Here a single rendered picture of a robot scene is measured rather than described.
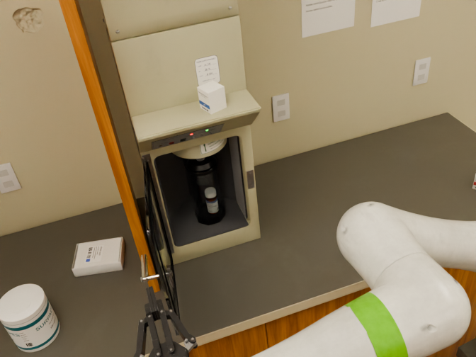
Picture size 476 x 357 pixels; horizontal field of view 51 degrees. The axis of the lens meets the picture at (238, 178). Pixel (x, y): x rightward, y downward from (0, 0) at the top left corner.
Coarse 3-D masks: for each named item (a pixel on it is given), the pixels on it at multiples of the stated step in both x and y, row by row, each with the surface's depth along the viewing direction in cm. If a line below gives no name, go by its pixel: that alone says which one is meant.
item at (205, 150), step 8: (200, 144) 143; (208, 144) 144; (216, 144) 145; (224, 144) 148; (176, 152) 146; (184, 152) 144; (192, 152) 143; (200, 152) 143; (208, 152) 144; (216, 152) 145
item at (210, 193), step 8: (216, 160) 155; (192, 176) 154; (200, 176) 153; (208, 176) 154; (216, 176) 157; (192, 184) 157; (200, 184) 155; (208, 184) 155; (216, 184) 158; (192, 192) 161; (200, 192) 157; (208, 192) 157; (216, 192) 159; (200, 200) 159; (208, 200) 159; (216, 200) 161; (200, 208) 162; (208, 208) 161; (216, 208) 162; (200, 216) 164; (208, 216) 163
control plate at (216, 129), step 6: (216, 126) 127; (222, 126) 130; (192, 132) 126; (198, 132) 128; (204, 132) 130; (216, 132) 135; (168, 138) 125; (174, 138) 127; (180, 138) 128; (186, 138) 131; (192, 138) 133; (156, 144) 127; (162, 144) 130; (168, 144) 132
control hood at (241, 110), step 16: (240, 96) 131; (160, 112) 128; (176, 112) 127; (192, 112) 127; (224, 112) 125; (240, 112) 124; (256, 112) 126; (144, 128) 123; (160, 128) 122; (176, 128) 121; (192, 128) 123; (224, 128) 133; (144, 144) 124
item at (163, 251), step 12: (144, 168) 130; (144, 180) 126; (144, 192) 122; (156, 204) 139; (156, 216) 132; (156, 228) 126; (168, 252) 149; (156, 264) 116; (168, 264) 141; (168, 276) 134; (168, 300) 125
